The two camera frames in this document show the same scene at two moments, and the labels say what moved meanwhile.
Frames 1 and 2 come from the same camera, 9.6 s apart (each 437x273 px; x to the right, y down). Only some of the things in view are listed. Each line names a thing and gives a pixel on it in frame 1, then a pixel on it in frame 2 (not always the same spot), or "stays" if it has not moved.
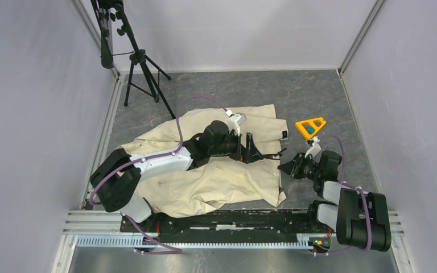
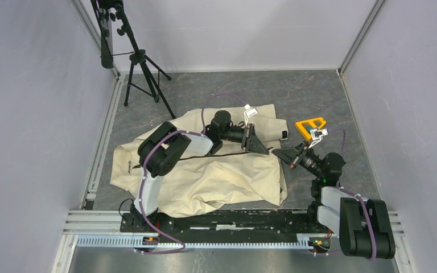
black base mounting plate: (266, 223) stays
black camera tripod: (139, 74) stays
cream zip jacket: (217, 183) stays
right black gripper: (292, 169) → (291, 155)
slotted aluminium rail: (133, 242) stays
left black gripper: (250, 153) → (251, 142)
